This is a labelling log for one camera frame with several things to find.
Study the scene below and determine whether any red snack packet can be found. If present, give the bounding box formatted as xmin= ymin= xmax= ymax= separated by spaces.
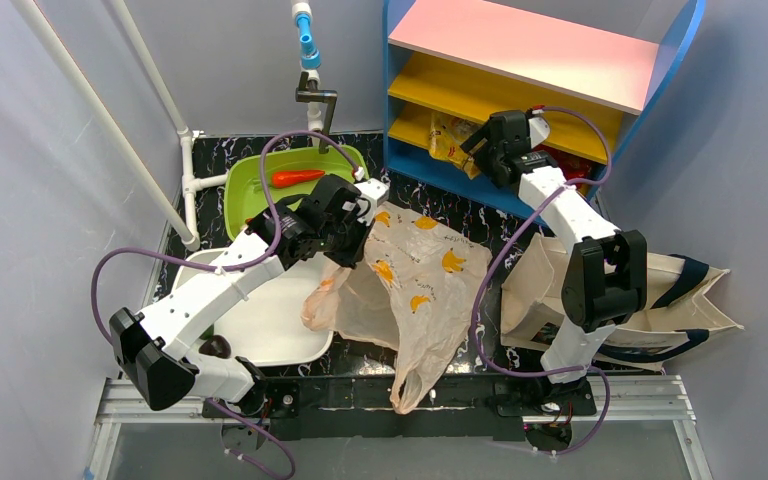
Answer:
xmin=544 ymin=147 xmax=595 ymax=179

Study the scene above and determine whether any green plastic basin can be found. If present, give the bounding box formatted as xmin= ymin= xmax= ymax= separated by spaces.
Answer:
xmin=224 ymin=147 xmax=354 ymax=240

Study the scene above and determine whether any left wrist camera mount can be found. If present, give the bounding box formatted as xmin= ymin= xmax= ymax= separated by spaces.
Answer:
xmin=353 ymin=167 xmax=389 ymax=226

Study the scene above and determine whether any yellow snack packet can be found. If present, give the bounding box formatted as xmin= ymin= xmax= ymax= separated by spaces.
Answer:
xmin=428 ymin=111 xmax=480 ymax=179

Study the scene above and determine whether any dark toy avocado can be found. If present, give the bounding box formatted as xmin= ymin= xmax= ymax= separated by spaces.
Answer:
xmin=198 ymin=335 xmax=232 ymax=359

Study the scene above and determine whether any colourful wooden shelf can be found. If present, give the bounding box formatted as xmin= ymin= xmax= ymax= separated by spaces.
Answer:
xmin=382 ymin=1 xmax=705 ymax=218

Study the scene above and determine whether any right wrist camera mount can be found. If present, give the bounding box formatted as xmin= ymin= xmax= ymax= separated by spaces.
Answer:
xmin=526 ymin=106 xmax=551 ymax=149

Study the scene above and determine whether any white plastic basin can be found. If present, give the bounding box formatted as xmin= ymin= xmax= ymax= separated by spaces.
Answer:
xmin=170 ymin=246 xmax=335 ymax=368

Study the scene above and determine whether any beige canvas tote bag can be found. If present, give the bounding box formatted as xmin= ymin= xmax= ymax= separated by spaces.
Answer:
xmin=501 ymin=234 xmax=739 ymax=371

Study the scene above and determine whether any orange toy carrot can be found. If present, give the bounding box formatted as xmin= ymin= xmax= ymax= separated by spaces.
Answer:
xmin=268 ymin=169 xmax=325 ymax=190

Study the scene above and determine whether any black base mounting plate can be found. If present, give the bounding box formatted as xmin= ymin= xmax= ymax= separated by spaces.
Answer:
xmin=233 ymin=374 xmax=597 ymax=441

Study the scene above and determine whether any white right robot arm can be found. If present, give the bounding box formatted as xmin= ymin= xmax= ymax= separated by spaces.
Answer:
xmin=461 ymin=107 xmax=647 ymax=387

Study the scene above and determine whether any white pipe faucet stand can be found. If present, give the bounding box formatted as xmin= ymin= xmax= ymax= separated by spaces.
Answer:
xmin=291 ymin=0 xmax=338 ymax=136

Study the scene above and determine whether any banana print plastic bag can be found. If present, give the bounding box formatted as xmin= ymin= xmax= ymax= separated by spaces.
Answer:
xmin=300 ymin=203 xmax=492 ymax=415

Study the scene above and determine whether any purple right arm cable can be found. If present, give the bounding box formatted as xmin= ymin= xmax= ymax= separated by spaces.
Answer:
xmin=471 ymin=104 xmax=615 ymax=458

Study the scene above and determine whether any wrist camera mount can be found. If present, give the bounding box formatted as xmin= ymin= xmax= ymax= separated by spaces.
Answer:
xmin=353 ymin=167 xmax=389 ymax=226
xmin=526 ymin=106 xmax=551 ymax=149

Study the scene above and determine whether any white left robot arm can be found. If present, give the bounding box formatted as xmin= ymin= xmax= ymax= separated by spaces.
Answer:
xmin=108 ymin=174 xmax=389 ymax=411

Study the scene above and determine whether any white diagonal pole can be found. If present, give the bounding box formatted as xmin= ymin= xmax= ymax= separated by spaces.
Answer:
xmin=12 ymin=0 xmax=200 ymax=251

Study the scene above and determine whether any aluminium frame rail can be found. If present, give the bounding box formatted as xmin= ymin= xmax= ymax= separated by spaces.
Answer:
xmin=85 ymin=377 xmax=208 ymax=480

